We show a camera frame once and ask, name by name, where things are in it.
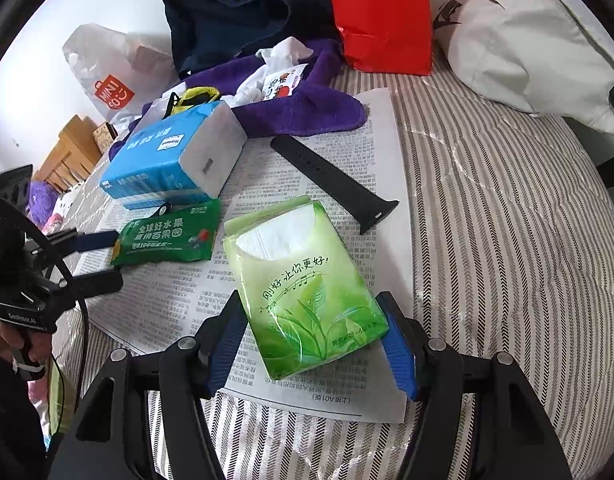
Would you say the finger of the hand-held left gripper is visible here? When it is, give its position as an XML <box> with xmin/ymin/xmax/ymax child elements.
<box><xmin>72</xmin><ymin>269</ymin><xmax>124</xmax><ymax>302</ymax></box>
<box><xmin>44</xmin><ymin>227</ymin><xmax>120</xmax><ymax>257</ymax></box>

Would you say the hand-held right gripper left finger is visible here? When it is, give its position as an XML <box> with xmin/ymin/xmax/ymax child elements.
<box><xmin>47</xmin><ymin>290</ymin><xmax>249</xmax><ymax>480</ymax></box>

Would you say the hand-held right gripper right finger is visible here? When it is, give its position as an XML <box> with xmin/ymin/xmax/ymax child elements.
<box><xmin>376</xmin><ymin>291</ymin><xmax>573</xmax><ymax>480</ymax></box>

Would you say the green wet wipes packet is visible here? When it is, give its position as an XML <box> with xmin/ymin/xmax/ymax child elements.
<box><xmin>109</xmin><ymin>197</ymin><xmax>223</xmax><ymax>268</ymax></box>

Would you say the green tissue pack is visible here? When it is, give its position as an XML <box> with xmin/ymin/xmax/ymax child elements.
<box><xmin>222</xmin><ymin>199</ymin><xmax>390</xmax><ymax>381</ymax></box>

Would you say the person's left forearm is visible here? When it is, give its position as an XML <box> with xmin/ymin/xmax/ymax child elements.
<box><xmin>0</xmin><ymin>352</ymin><xmax>48</xmax><ymax>480</ymax></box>

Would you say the person's left hand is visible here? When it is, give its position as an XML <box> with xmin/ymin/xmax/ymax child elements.
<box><xmin>0</xmin><ymin>305</ymin><xmax>56</xmax><ymax>377</ymax></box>

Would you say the purple plush toy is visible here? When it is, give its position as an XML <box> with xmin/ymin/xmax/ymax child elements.
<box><xmin>29</xmin><ymin>180</ymin><xmax>58</xmax><ymax>223</ymax></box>

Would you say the wooden headboard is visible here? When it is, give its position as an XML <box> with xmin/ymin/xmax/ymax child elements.
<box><xmin>33</xmin><ymin>115</ymin><xmax>105</xmax><ymax>193</ymax></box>

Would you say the green blanket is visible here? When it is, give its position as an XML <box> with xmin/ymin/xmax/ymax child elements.
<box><xmin>46</xmin><ymin>360</ymin><xmax>76</xmax><ymax>438</ymax></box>

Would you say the blue tissue pack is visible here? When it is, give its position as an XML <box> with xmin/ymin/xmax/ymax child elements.
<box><xmin>99</xmin><ymin>101</ymin><xmax>248</xmax><ymax>211</ymax></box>

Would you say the patterned gift box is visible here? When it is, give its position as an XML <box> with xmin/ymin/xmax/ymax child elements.
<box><xmin>92</xmin><ymin>122</ymin><xmax>118</xmax><ymax>153</ymax></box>

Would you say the clear plastic bag with tissues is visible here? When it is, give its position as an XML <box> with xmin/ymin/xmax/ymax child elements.
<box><xmin>109</xmin><ymin>92</ymin><xmax>188</xmax><ymax>128</ymax></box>

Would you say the newspaper sheet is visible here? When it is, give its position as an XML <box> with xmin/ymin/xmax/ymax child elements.
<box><xmin>72</xmin><ymin>87</ymin><xmax>408</xmax><ymax>423</ymax></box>

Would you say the white plastic shopping bag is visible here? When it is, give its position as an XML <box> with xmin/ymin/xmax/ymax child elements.
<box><xmin>62</xmin><ymin>23</ymin><xmax>180</xmax><ymax>126</ymax></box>

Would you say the strawberry print packet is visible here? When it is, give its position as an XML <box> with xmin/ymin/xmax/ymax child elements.
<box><xmin>263</xmin><ymin>62</ymin><xmax>308</xmax><ymax>101</ymax></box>

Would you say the purple towel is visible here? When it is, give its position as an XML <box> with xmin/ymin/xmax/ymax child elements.
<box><xmin>109</xmin><ymin>37</ymin><xmax>366</xmax><ymax>158</ymax></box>

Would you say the navy fabric bag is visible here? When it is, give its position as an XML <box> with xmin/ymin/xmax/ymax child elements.
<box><xmin>161</xmin><ymin>0</ymin><xmax>345</xmax><ymax>81</ymax></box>

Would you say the red paper bag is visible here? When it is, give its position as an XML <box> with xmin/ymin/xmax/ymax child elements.
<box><xmin>325</xmin><ymin>0</ymin><xmax>433</xmax><ymax>77</ymax></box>

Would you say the black cable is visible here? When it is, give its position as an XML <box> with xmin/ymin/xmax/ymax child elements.
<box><xmin>0</xmin><ymin>190</ymin><xmax>90</xmax><ymax>436</ymax></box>

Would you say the yellow strap item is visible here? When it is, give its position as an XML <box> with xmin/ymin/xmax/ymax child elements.
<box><xmin>171</xmin><ymin>86</ymin><xmax>222</xmax><ymax>112</ymax></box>

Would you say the black watch strap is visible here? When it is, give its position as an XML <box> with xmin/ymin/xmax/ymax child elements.
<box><xmin>270</xmin><ymin>135</ymin><xmax>400</xmax><ymax>235</ymax></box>

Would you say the white drawstring bag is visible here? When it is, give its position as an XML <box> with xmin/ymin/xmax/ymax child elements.
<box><xmin>433</xmin><ymin>0</ymin><xmax>614</xmax><ymax>141</ymax></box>

